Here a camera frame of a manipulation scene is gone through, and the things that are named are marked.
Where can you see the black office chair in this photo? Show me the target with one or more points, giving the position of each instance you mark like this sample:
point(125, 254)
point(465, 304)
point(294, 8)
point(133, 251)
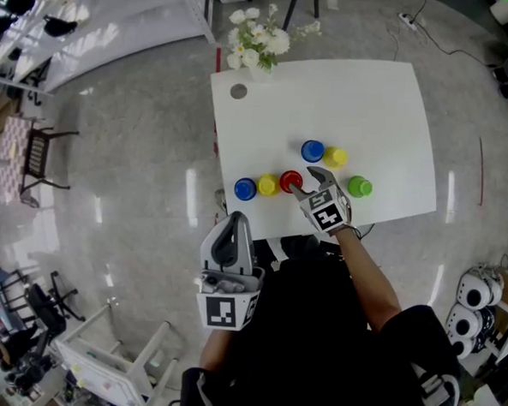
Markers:
point(57, 301)

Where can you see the person's left forearm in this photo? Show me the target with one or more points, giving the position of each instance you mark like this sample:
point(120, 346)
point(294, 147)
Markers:
point(217, 350)

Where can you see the long white shelf unit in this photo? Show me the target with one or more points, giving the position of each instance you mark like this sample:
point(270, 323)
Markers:
point(84, 28)

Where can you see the checkered table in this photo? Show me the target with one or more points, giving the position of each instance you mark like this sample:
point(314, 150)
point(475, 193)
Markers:
point(10, 157)

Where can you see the dark wooden chair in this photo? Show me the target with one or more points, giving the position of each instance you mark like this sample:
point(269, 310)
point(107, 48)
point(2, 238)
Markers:
point(40, 159)

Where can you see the white power strip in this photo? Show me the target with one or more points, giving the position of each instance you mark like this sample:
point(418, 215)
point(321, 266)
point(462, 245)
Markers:
point(407, 21)

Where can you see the white robot head shell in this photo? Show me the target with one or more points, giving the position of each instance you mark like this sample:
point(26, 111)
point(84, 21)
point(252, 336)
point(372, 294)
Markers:
point(478, 291)
point(465, 326)

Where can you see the yellow plastic cup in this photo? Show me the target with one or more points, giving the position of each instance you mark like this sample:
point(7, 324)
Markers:
point(268, 184)
point(336, 156)

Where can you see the person's right forearm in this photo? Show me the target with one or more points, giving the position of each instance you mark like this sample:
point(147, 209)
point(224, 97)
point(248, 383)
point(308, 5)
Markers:
point(366, 273)

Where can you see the red plastic cup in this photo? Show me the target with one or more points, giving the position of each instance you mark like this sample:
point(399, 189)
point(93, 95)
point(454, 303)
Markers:
point(288, 179)

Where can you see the person's black-clothed torso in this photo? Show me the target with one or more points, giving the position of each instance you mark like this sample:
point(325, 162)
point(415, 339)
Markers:
point(306, 330)

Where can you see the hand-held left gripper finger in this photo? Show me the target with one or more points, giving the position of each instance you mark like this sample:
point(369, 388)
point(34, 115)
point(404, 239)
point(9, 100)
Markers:
point(210, 249)
point(245, 244)

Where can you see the blue plastic cup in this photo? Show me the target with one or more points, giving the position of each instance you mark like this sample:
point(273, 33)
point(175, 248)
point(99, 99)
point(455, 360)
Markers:
point(245, 188)
point(312, 150)

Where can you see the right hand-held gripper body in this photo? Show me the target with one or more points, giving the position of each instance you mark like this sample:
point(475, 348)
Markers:
point(326, 214)

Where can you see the white metal rack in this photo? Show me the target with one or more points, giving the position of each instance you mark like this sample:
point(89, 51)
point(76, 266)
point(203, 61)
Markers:
point(120, 361)

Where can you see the green plastic cup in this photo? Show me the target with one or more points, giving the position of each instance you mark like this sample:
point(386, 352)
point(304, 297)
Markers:
point(360, 186)

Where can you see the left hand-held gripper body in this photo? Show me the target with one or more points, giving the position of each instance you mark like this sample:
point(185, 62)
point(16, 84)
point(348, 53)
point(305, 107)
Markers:
point(229, 301)

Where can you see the white flower bouquet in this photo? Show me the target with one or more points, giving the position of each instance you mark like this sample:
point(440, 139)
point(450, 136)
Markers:
point(257, 39)

